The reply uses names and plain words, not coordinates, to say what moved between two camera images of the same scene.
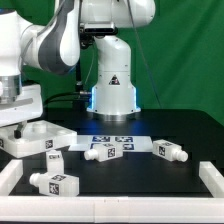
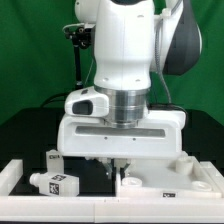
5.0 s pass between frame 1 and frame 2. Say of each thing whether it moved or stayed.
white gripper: moved
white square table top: moved
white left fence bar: stayed
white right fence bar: stayed
